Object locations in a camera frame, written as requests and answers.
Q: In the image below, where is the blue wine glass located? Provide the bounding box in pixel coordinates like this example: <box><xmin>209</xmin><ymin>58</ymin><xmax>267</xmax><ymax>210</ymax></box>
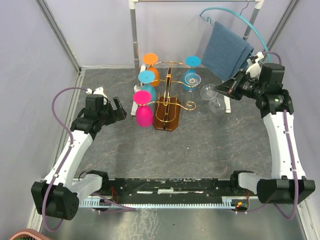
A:
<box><xmin>138</xmin><ymin>70</ymin><xmax>156</xmax><ymax>102</ymax></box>
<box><xmin>182</xmin><ymin>55</ymin><xmax>201</xmax><ymax>92</ymax></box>

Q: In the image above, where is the teal clothes hanger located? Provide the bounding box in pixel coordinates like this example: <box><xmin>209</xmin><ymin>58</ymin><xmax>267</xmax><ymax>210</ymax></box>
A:
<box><xmin>199</xmin><ymin>7</ymin><xmax>269</xmax><ymax>52</ymax></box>

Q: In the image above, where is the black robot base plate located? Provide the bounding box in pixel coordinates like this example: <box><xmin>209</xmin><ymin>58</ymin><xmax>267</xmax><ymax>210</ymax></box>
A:
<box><xmin>92</xmin><ymin>177</ymin><xmax>260</xmax><ymax>204</ymax></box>

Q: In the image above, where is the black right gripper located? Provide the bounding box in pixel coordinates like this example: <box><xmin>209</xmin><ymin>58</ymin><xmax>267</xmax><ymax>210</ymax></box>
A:
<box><xmin>213</xmin><ymin>68</ymin><xmax>265</xmax><ymax>101</ymax></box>

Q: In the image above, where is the pink basket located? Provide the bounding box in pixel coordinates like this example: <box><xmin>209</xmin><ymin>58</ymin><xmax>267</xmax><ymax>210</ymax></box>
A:
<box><xmin>9</xmin><ymin>228</ymin><xmax>49</xmax><ymax>240</ymax></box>

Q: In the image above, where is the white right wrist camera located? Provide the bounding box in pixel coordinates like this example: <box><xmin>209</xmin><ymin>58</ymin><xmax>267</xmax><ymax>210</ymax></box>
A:
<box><xmin>246</xmin><ymin>51</ymin><xmax>264</xmax><ymax>78</ymax></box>

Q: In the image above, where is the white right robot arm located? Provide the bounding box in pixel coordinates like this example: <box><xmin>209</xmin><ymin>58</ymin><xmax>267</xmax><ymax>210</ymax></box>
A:
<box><xmin>214</xmin><ymin>63</ymin><xmax>316</xmax><ymax>205</ymax></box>

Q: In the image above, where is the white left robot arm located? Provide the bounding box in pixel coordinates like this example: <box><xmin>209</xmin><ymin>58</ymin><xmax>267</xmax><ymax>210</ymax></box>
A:
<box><xmin>31</xmin><ymin>94</ymin><xmax>127</xmax><ymax>220</ymax></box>

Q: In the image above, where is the white metal clothes rail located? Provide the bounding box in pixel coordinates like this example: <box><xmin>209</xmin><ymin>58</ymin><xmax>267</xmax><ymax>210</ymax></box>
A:
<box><xmin>128</xmin><ymin>0</ymin><xmax>265</xmax><ymax>116</ymax></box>

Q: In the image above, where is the gold wire wine glass rack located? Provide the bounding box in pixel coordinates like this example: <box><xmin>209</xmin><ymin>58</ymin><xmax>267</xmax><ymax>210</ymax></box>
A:
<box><xmin>146</xmin><ymin>61</ymin><xmax>198</xmax><ymax>132</ymax></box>

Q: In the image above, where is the light blue cable duct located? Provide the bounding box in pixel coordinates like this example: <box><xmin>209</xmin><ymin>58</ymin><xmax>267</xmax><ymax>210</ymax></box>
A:
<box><xmin>79</xmin><ymin>196</ymin><xmax>236</xmax><ymax>210</ymax></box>

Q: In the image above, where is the blue folded towel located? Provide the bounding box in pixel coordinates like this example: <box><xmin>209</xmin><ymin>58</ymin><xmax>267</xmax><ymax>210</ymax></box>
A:
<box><xmin>201</xmin><ymin>21</ymin><xmax>254</xmax><ymax>82</ymax></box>

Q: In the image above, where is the pink wine glass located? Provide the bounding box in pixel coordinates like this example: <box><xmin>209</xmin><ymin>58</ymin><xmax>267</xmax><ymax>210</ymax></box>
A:
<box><xmin>133</xmin><ymin>90</ymin><xmax>153</xmax><ymax>127</ymax></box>

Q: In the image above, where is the clear wine glass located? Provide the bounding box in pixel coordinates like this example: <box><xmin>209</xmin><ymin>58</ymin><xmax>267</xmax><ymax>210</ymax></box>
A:
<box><xmin>184</xmin><ymin>73</ymin><xmax>202</xmax><ymax>88</ymax></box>
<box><xmin>200</xmin><ymin>83</ymin><xmax>226</xmax><ymax>116</ymax></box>

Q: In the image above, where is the clear wine glass front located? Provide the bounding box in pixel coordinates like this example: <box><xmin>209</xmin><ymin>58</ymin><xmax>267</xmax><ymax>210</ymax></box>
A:
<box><xmin>200</xmin><ymin>83</ymin><xmax>226</xmax><ymax>116</ymax></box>

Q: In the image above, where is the orange wine glass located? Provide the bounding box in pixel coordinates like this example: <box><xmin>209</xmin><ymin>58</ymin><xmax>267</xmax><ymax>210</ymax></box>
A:
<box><xmin>142</xmin><ymin>52</ymin><xmax>160</xmax><ymax>87</ymax></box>

